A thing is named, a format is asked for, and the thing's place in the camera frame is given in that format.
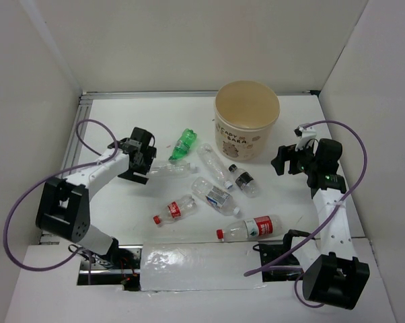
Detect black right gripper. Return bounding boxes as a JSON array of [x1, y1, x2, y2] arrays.
[[271, 139, 320, 176]]

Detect clear bottle white cap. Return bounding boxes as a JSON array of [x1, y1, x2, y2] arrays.
[[148, 159, 197, 178]]

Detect clear bottle black cap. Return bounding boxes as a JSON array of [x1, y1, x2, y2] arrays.
[[228, 164, 259, 198]]

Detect small red label bottle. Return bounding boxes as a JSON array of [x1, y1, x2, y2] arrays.
[[153, 194, 197, 226]]

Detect large red label bottle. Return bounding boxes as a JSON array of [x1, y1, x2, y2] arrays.
[[216, 215, 284, 242]]

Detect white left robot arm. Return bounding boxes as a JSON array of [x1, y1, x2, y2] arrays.
[[36, 127, 157, 268]]

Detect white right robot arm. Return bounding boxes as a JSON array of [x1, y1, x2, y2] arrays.
[[271, 139, 370, 310]]

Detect beige capybara bin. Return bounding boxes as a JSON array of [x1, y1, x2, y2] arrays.
[[214, 81, 280, 161]]

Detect green plastic bottle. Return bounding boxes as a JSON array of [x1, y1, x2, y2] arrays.
[[169, 129, 197, 161]]

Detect long clear plastic bottle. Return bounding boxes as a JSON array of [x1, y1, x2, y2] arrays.
[[196, 143, 233, 190]]

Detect clear bottle blue label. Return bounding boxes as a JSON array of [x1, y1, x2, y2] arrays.
[[191, 177, 240, 216]]

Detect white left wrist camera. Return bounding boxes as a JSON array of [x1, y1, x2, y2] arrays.
[[118, 138, 141, 154]]

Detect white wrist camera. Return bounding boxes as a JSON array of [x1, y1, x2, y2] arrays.
[[118, 138, 141, 154], [294, 124, 317, 151]]

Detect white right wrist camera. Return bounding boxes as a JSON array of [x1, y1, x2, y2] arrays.
[[294, 124, 317, 151]]

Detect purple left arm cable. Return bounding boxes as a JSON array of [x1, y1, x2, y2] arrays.
[[3, 119, 122, 286]]

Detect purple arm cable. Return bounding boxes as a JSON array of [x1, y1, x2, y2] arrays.
[[244, 119, 368, 308], [3, 119, 122, 286]]

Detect aluminium frame rail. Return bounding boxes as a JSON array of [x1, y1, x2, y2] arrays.
[[39, 89, 320, 243]]

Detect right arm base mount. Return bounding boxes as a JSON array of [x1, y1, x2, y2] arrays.
[[252, 240, 307, 282]]

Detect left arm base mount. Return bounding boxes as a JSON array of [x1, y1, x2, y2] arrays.
[[68, 244, 142, 292]]

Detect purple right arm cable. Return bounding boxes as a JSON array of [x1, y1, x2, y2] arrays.
[[244, 119, 368, 308]]

